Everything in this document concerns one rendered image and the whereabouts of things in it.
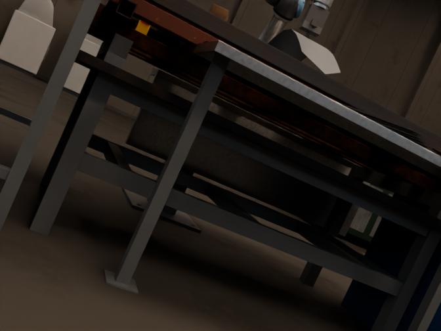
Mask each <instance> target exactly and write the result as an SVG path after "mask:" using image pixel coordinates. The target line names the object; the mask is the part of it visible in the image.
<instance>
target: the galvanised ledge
mask: <svg viewBox="0 0 441 331"><path fill-rule="evenodd" d="M150 75H152V76H159V77H161V78H163V79H166V80H167V81H170V82H171V83H174V84H175V85H178V86H179V87H182V88H184V89H186V90H188V91H190V92H192V93H194V94H197V93H198V90H199V89H198V88H197V87H194V86H193V85H190V84H189V83H186V82H184V81H182V80H180V79H178V78H176V77H174V76H172V75H170V74H167V73H165V72H163V71H161V70H158V69H152V72H151V74H150ZM212 102H214V103H215V104H218V105H219V106H221V107H223V108H226V109H228V110H230V111H232V112H234V113H236V114H238V115H240V116H243V117H245V118H247V119H249V120H251V121H253V122H255V123H257V124H259V125H261V126H263V127H265V128H267V129H269V130H271V131H274V132H276V133H278V134H280V135H282V136H284V137H286V138H288V139H291V140H292V141H295V142H296V143H299V144H301V145H303V146H305V147H307V148H309V149H311V150H313V151H315V152H317V153H320V154H322V155H324V156H326V157H328V158H330V159H332V160H335V161H336V162H339V163H340V164H343V165H344V166H347V167H349V168H351V169H352V166H353V165H354V163H352V162H350V161H348V160H345V159H343V158H341V157H339V156H337V155H335V154H333V153H331V152H329V151H327V150H324V149H323V148H320V147H319V146H316V145H315V144H312V143H310V142H308V141H306V140H304V139H302V138H300V137H298V136H296V135H294V134H292V133H290V132H288V131H285V130H283V129H281V128H279V127H277V126H275V125H273V124H271V123H269V122H267V121H264V120H262V119H260V118H258V117H256V116H254V115H253V114H250V113H249V112H246V111H244V110H242V109H240V108H238V107H236V106H234V105H232V104H230V103H228V102H225V101H223V100H221V99H219V98H217V97H215V96H214V97H213V100H212Z"/></svg>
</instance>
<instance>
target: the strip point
mask: <svg viewBox="0 0 441 331"><path fill-rule="evenodd" d="M303 53H304V52H303ZM304 54H305V55H306V56H307V57H308V58H309V59H310V60H311V61H312V62H313V63H314V64H315V65H316V66H317V67H318V68H319V69H320V70H321V71H322V72H323V73H324V74H338V73H340V72H339V71H337V70H335V69H334V68H332V67H330V66H328V65H327V64H324V63H323V62H320V61H319V60H317V59H315V58H313V57H312V56H310V55H308V54H306V53H304Z"/></svg>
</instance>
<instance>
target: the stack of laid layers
mask: <svg viewBox="0 0 441 331"><path fill-rule="evenodd" d="M111 1H112V0H108V2H107V4H106V6H105V8H106V9H108V10H109V11H112V9H113V8H114V6H112V5H111V4H110V3H111ZM149 1H151V2H153V3H155V4H157V5H159V6H161V7H163V8H164V9H167V10H168V11H170V12H172V13H174V14H176V15H178V16H180V17H181V18H183V19H185V20H187V21H189V22H191V23H193V24H195V25H197V26H199V27H201V28H203V29H204V30H206V31H208V32H210V33H212V34H214V35H216V36H218V37H219V38H221V39H223V40H225V41H227V42H229V43H231V44H233V45H235V46H237V47H239V48H241V49H243V50H244V51H246V52H248V53H250V54H252V55H254V56H256V57H257V58H259V59H261V60H263V61H265V62H267V63H269V64H271V65H273V66H275V67H277V68H279V69H280V70H282V71H284V72H286V73H288V74H290V75H292V76H293V77H295V78H297V79H299V80H301V81H303V82H305V83H307V84H309V85H311V86H313V87H315V88H317V89H318V90H320V91H322V92H324V93H326V94H328V95H330V96H331V97H333V98H335V99H337V100H339V101H341V102H343V103H345V104H347V105H349V106H351V107H353V108H356V109H359V110H361V111H364V112H367V113H369V114H373V115H375V116H378V117H380V118H383V119H386V120H389V121H392V122H394V123H397V124H400V125H403V126H405V127H408V128H411V129H414V130H416V131H417V132H419V133H421V136H422V137H424V139H425V140H426V143H428V144H430V147H432V149H433V150H434V151H436V152H438V153H440V154H441V137H439V136H437V135H435V134H434V133H431V132H430V131H428V130H426V129H424V128H422V127H420V126H419V125H417V124H415V123H413V122H412V121H409V120H407V119H405V118H404V117H402V116H400V115H398V114H396V113H395V112H393V111H391V110H389V109H387V108H385V107H384V106H381V105H380V104H378V103H376V102H374V101H372V100H371V99H369V98H367V97H365V96H363V95H361V94H359V93H357V92H356V91H354V90H352V89H350V88H348V87H346V86H345V85H343V84H341V83H339V82H338V81H335V80H334V79H331V78H330V77H328V76H326V75H324V74H322V73H321V72H319V71H317V70H315V69H313V68H311V67H310V66H307V65H306V64H304V63H302V62H300V61H298V60H297V59H295V58H293V57H291V56H289V55H287V54H285V53H283V52H281V51H280V50H278V49H276V48H274V47H272V46H271V45H269V44H267V43H265V42H263V41H261V40H260V39H257V38H256V37H254V36H252V35H250V34H248V33H247V32H245V31H243V30H241V29H239V28H237V27H235V26H233V25H231V24H230V23H228V22H226V21H224V20H222V19H221V18H219V17H217V16H215V15H214V14H211V13H210V12H207V11H206V10H204V9H202V8H200V7H198V6H197V5H195V4H193V3H191V2H189V1H187V0H149ZM149 30H150V31H151V32H154V33H156V34H158V35H160V36H162V37H163V38H165V39H167V40H169V41H171V42H173V43H175V44H177V45H179V46H181V45H187V44H186V43H184V42H182V41H181V40H179V39H177V38H175V37H173V36H171V35H169V34H167V33H165V32H163V31H161V30H159V29H157V28H155V27H153V26H150V29H149Z"/></svg>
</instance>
